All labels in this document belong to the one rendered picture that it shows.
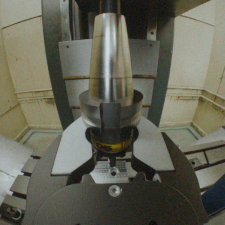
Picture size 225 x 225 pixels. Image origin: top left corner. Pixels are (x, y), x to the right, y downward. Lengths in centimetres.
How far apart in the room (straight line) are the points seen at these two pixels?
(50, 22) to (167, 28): 59
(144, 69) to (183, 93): 75
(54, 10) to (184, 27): 98
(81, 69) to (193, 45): 101
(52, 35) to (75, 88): 30
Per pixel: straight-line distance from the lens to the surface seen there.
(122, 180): 37
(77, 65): 55
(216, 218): 55
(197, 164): 54
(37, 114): 134
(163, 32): 65
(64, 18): 60
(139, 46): 55
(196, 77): 128
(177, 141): 123
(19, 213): 39
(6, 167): 100
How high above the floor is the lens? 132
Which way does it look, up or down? 28 degrees down
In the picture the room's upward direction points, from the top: 1 degrees counter-clockwise
